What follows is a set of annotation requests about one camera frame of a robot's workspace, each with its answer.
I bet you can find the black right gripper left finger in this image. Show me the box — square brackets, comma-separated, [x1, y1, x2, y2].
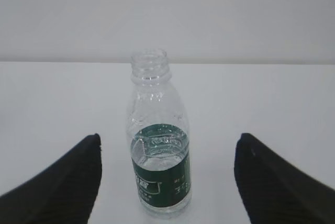
[1, 134, 102, 223]

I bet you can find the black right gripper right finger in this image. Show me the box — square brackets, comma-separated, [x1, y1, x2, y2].
[234, 133, 334, 223]

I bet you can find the clear water bottle green label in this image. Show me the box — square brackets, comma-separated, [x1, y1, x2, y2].
[126, 49, 192, 219]

